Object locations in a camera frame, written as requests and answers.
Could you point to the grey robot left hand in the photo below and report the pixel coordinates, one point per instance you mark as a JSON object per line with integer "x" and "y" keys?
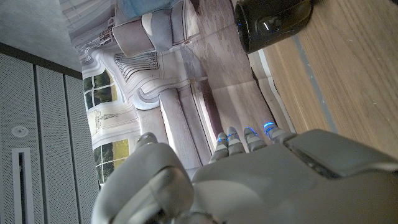
{"x": 264, "y": 186}

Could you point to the black mug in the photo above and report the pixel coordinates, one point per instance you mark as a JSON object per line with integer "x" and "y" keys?
{"x": 273, "y": 25}

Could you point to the printed sofa room backdrop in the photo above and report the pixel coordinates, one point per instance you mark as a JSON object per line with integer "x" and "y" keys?
{"x": 149, "y": 93}

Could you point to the white ceiling slot vent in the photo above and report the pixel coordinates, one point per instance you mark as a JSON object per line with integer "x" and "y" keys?
{"x": 21, "y": 186}

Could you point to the round white ceiling sensor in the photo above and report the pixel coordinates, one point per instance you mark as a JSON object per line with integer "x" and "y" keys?
{"x": 20, "y": 131}

